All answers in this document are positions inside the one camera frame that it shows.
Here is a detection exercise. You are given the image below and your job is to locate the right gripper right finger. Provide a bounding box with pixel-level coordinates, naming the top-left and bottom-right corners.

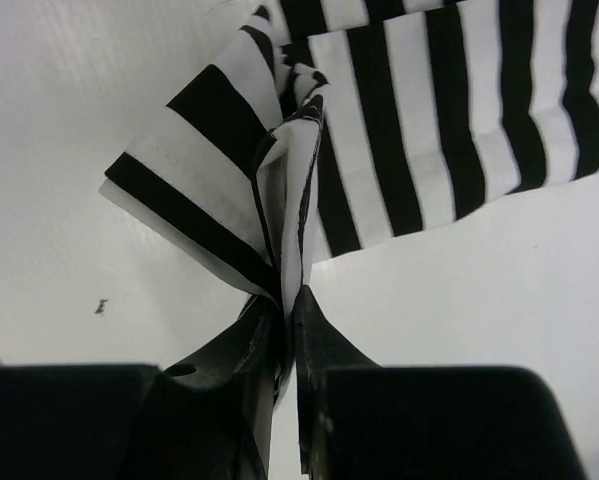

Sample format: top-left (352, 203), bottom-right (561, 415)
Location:
top-left (293, 287), bottom-right (585, 479)

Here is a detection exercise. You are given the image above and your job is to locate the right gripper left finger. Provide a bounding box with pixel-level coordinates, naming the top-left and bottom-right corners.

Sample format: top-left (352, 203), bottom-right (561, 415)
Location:
top-left (0, 297), bottom-right (280, 479)

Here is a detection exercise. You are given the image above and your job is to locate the black white striped tank top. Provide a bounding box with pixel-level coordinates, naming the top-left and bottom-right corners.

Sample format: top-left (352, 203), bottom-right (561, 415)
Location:
top-left (97, 0), bottom-right (599, 401)

